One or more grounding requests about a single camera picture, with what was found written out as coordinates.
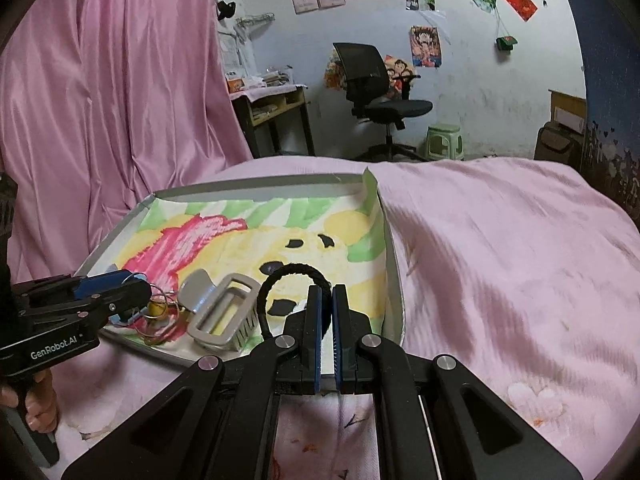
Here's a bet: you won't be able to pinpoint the red wall card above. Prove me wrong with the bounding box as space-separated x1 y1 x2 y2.
501 0 538 22

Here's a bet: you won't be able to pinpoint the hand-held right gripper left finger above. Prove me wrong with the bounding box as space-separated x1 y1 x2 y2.
60 285 323 480

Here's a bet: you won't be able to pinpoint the pale hair claw clip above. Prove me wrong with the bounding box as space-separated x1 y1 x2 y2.
177 268 261 351

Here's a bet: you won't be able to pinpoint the colourful paper decoration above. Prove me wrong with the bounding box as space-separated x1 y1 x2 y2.
324 57 348 92

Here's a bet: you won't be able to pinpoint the black braided hair tie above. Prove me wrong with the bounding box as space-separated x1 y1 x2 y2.
256 263 333 346

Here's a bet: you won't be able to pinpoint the wooden desk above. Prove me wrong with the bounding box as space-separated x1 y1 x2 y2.
230 82 317 158

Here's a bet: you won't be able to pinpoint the metal key ring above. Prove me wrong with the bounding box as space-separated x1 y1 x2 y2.
132 285 180 346

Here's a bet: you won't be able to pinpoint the wire wall shelf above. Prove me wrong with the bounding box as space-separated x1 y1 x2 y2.
235 12 276 28

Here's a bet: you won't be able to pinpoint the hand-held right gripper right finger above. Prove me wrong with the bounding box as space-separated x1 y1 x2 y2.
333 284 586 480

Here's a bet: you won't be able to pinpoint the cardboard box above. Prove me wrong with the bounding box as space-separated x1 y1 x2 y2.
548 89 587 133

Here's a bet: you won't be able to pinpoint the grey shallow box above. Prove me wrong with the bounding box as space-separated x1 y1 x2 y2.
75 172 407 378

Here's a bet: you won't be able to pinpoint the pink satin curtain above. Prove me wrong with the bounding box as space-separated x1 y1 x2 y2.
0 0 253 281

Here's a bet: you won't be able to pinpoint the blue printed curtain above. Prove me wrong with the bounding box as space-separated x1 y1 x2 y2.
552 0 640 221

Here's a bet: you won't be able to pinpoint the black office chair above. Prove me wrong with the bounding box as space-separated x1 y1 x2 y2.
332 42 433 163

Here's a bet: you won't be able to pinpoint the cartoon children wall poster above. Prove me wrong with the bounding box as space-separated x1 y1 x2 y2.
382 55 418 101

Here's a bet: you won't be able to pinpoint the white hanging papers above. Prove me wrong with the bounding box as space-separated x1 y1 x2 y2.
220 25 256 76

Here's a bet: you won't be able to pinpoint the dark bag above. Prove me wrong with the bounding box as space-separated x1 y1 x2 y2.
534 121 583 166

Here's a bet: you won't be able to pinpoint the green plastic stool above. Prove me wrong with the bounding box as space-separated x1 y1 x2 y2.
426 124 465 161

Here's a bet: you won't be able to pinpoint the person's left hand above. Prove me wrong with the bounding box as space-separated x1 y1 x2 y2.
0 367 57 433

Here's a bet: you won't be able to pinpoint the stack of papers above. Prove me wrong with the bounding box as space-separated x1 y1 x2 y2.
227 67 293 93

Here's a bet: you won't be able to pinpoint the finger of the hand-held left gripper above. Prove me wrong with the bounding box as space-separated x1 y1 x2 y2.
17 280 152 333
12 270 136 306

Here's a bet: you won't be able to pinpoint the colourful painted box lining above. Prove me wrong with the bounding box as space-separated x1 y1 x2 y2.
102 169 388 376

